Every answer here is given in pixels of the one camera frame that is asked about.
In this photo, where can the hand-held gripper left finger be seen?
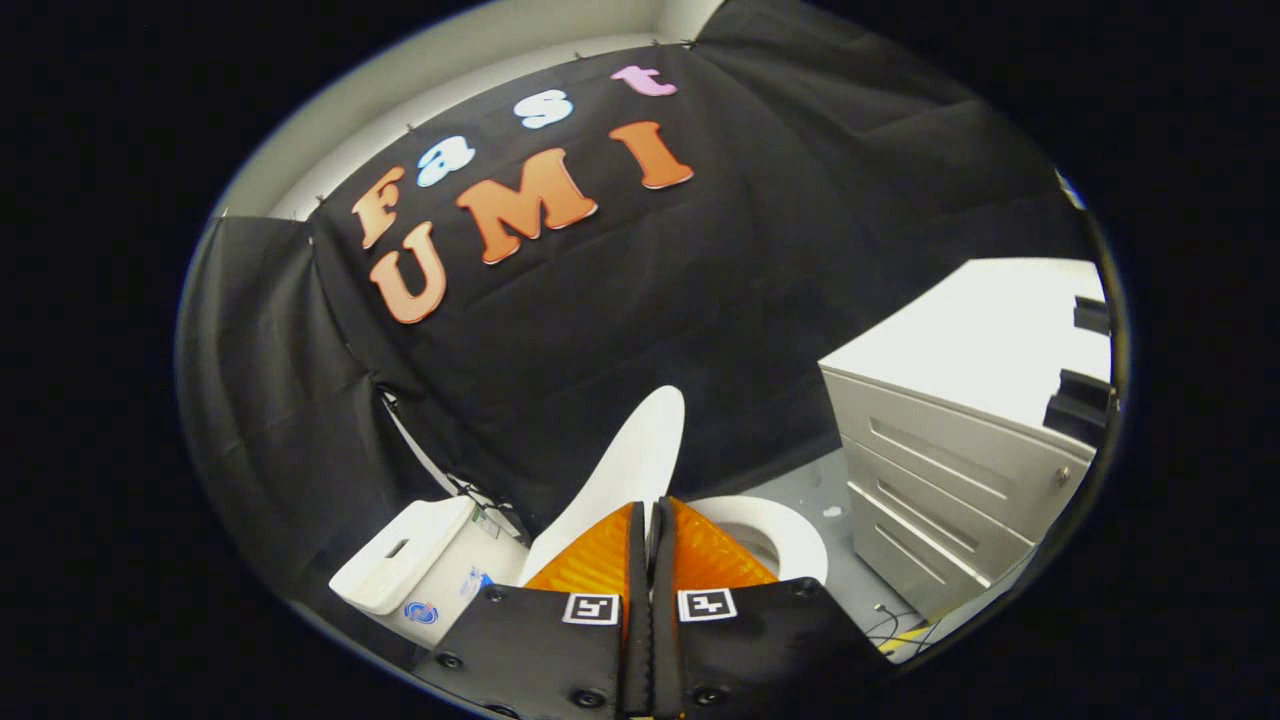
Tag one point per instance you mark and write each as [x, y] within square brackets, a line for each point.
[540, 650]

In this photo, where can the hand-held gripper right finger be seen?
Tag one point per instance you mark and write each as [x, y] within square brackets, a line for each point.
[760, 650]

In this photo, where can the white toilet tank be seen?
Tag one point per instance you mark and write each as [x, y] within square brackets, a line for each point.
[400, 560]

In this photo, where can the white pipe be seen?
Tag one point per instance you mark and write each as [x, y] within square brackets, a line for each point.
[415, 440]

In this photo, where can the white drawer cabinet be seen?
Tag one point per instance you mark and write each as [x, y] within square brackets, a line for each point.
[950, 340]

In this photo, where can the black backdrop cloth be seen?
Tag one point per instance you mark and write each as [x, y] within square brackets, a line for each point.
[650, 300]

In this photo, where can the large black foam block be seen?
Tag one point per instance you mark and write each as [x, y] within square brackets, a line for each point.
[1080, 405]

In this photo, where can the small black foam block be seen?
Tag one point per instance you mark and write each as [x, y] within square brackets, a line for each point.
[1092, 315]

